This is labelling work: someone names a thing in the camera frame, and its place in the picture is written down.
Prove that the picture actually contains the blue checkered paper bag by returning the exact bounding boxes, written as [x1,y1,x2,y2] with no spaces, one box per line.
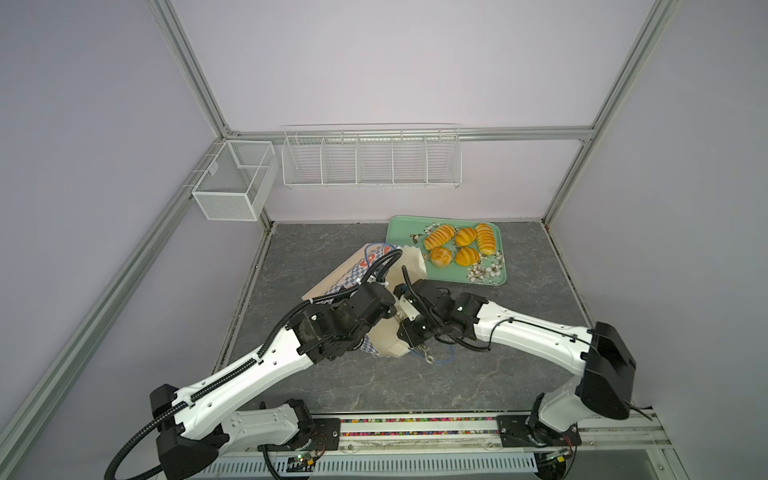
[301,242,457,366]

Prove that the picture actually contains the orange round fake bread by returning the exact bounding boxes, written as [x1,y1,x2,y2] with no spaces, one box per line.
[454,227,477,248]

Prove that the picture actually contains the ridged yellow fake bread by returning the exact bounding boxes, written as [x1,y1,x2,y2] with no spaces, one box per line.
[474,223,497,256]

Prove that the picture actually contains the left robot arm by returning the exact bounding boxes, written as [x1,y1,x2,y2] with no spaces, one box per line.
[104,248,403,479]

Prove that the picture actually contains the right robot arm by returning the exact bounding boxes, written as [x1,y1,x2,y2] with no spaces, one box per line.
[394,278,638,448]

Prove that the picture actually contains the flaky pastry fake bread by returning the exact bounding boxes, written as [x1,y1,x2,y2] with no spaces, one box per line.
[429,246,453,268]

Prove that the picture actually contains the small yellow fake bread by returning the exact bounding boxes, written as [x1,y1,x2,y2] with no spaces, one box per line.
[454,247,481,267]

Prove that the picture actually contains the green floral tray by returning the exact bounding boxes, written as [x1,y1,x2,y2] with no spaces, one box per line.
[386,215,507,286]

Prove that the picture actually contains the small white mesh basket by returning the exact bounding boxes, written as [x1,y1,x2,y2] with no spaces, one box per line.
[192,140,279,222]

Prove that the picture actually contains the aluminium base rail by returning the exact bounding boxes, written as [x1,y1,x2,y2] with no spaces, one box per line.
[186,411,687,479]

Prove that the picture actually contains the long white wire basket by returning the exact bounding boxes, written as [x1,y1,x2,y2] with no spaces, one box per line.
[281,123,463,189]

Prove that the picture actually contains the aluminium frame posts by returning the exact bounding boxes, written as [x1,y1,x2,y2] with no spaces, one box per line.
[1,1,679,479]

